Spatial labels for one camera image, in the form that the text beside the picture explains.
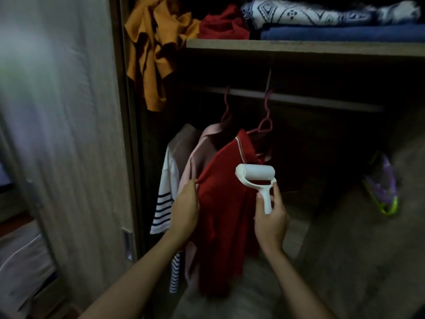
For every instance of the pink shirt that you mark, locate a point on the pink shirt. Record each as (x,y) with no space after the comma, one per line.
(199,156)

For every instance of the person's right hand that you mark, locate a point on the person's right hand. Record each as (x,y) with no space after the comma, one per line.
(272,229)

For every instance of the wooden wardrobe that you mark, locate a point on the wooden wardrobe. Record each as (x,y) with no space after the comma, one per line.
(83,129)

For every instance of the white navy striped shirt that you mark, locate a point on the white navy striped shirt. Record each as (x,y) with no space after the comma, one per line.
(166,196)

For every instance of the white patterned blanket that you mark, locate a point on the white patterned blanket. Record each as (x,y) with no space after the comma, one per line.
(315,13)

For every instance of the red polo shirt white trim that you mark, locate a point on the red polo shirt white trim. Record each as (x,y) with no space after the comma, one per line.
(225,212)

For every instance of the grey bedding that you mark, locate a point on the grey bedding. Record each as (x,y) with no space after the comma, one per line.
(23,269)

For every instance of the blue folded blanket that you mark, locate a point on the blue folded blanket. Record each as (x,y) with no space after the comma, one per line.
(342,33)

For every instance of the person's left forearm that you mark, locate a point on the person's left forearm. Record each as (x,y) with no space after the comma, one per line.
(132,282)

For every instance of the orange shirt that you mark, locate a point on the orange shirt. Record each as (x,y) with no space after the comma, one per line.
(156,46)

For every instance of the purple and green hanging item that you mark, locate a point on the purple and green hanging item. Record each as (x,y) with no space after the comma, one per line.
(382,186)

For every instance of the person's left hand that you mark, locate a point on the person's left hand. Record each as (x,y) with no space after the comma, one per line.
(184,212)

